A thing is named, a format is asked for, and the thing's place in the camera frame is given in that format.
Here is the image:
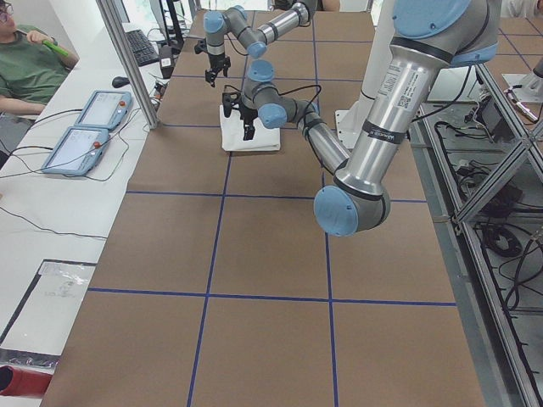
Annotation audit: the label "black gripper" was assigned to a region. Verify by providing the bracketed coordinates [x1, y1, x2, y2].
[194, 38, 231, 87]
[221, 91, 258, 141]

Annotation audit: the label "white long-sleeve printed shirt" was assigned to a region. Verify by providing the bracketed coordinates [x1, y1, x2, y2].
[219, 105, 281, 152]

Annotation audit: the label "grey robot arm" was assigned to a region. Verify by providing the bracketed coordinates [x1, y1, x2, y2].
[204, 1, 501, 237]
[194, 1, 317, 86]

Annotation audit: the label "black computer keyboard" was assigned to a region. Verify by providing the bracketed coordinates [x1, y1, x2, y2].
[125, 30, 160, 67]

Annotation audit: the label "black computer mouse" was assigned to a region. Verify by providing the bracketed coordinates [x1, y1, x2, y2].
[111, 76, 130, 89]

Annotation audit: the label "upper teach pendant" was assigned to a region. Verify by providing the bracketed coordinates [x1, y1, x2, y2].
[75, 90, 132, 131]

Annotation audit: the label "teach pendant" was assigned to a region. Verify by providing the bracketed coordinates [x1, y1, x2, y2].
[41, 126, 109, 176]
[75, 90, 132, 131]

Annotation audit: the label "green handheld object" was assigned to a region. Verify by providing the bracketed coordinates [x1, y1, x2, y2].
[42, 40, 70, 57]

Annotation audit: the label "lower teach pendant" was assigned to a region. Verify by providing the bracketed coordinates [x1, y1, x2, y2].
[41, 126, 109, 176]

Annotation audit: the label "person in green shirt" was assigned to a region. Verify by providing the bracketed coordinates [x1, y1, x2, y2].
[0, 0, 81, 124]

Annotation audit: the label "plastic bag on table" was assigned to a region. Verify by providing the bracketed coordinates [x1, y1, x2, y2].
[1, 259, 96, 370]

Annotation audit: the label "red cylinder object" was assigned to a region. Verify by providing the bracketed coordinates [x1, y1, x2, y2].
[1, 365, 53, 399]

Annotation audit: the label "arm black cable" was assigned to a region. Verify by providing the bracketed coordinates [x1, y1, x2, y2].
[273, 83, 322, 128]

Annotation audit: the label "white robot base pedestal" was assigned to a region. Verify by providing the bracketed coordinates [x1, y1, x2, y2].
[335, 0, 395, 149]

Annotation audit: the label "aluminium frame post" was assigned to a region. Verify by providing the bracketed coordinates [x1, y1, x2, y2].
[96, 0, 160, 130]

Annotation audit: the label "black metal frame rack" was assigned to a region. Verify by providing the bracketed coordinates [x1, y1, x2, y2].
[411, 54, 542, 406]

